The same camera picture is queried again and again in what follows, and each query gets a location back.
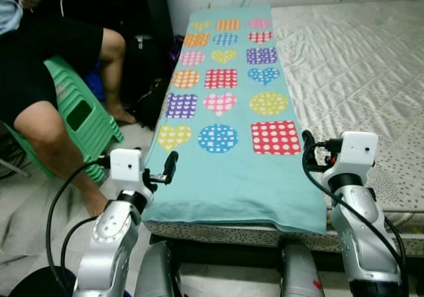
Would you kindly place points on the green plastic stool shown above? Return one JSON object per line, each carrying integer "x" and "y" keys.
{"x": 83, "y": 111}

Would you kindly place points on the grey robot leg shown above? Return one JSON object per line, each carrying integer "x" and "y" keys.
{"x": 156, "y": 270}
{"x": 299, "y": 270}

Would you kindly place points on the person with bare legs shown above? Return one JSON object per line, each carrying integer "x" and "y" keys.
{"x": 46, "y": 78}

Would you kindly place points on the grey quilted mattress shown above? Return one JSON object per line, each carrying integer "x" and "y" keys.
{"x": 358, "y": 78}

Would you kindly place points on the dark bed frame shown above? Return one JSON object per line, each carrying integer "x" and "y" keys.
{"x": 232, "y": 254}

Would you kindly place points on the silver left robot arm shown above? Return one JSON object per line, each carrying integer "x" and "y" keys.
{"x": 109, "y": 234}

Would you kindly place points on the teal blanket with colourful patches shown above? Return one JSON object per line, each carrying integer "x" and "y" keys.
{"x": 232, "y": 111}

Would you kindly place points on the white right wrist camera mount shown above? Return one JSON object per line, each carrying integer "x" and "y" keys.
{"x": 351, "y": 154}

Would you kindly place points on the grey left robot leg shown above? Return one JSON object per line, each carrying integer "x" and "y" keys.
{"x": 156, "y": 270}

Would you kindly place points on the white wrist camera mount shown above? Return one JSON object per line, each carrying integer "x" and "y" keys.
{"x": 126, "y": 168}
{"x": 351, "y": 154}

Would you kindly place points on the grey right robot leg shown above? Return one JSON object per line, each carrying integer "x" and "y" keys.
{"x": 299, "y": 270}

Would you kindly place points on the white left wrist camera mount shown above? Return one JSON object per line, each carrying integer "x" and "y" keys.
{"x": 126, "y": 168}

